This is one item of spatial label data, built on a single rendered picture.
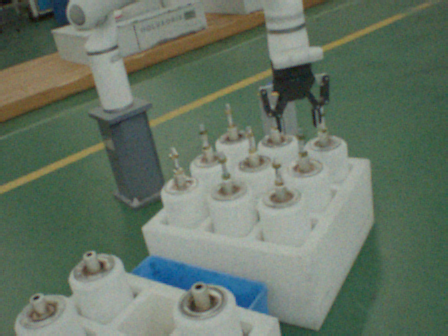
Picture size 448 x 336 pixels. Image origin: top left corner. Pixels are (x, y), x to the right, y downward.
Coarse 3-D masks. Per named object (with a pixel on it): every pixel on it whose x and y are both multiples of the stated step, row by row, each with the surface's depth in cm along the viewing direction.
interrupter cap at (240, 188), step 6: (216, 186) 109; (222, 186) 109; (234, 186) 108; (240, 186) 108; (246, 186) 107; (216, 192) 107; (222, 192) 107; (234, 192) 107; (240, 192) 106; (216, 198) 105; (222, 198) 105; (228, 198) 104; (234, 198) 104
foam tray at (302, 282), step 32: (352, 160) 124; (352, 192) 114; (160, 224) 115; (320, 224) 103; (352, 224) 116; (192, 256) 111; (224, 256) 106; (256, 256) 101; (288, 256) 97; (320, 256) 100; (352, 256) 118; (288, 288) 101; (320, 288) 101; (288, 320) 105; (320, 320) 103
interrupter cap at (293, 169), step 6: (294, 162) 112; (312, 162) 111; (318, 162) 111; (288, 168) 111; (294, 168) 110; (312, 168) 109; (318, 168) 108; (294, 174) 108; (300, 174) 108; (306, 174) 107; (312, 174) 106
